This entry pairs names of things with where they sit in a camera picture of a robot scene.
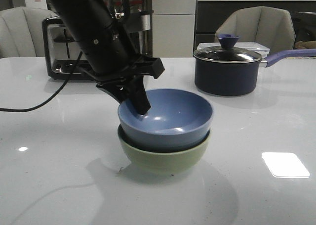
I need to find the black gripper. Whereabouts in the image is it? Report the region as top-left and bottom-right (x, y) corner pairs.
(81, 55), (164, 115)

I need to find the blue bowl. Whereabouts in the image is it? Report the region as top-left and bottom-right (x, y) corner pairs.
(118, 89), (213, 152)

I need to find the green bowl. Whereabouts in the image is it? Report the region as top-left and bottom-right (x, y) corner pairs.
(117, 126), (212, 175)

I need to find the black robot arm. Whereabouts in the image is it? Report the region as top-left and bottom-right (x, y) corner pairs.
(50, 0), (164, 115)

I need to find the black chrome toaster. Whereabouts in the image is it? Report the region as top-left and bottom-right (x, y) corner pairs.
(41, 15), (97, 81)

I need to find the white cabinet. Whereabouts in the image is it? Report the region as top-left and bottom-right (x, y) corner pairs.
(152, 0), (197, 57)

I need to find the dark blue saucepan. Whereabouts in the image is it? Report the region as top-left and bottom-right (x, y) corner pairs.
(195, 49), (316, 96)

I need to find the glass pot lid blue knob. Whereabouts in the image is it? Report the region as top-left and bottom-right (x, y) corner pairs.
(193, 34), (262, 64)

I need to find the beige chair left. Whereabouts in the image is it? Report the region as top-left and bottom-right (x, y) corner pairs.
(0, 6), (56, 58)

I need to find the clear plastic container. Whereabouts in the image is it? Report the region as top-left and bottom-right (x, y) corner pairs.
(197, 42), (270, 57)

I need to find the beige upholstered chair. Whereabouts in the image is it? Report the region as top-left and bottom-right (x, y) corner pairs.
(214, 6), (296, 54)

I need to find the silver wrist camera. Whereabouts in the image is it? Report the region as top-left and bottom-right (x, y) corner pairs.
(126, 12), (151, 33)

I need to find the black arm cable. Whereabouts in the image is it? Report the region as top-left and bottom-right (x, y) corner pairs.
(0, 52), (83, 113)

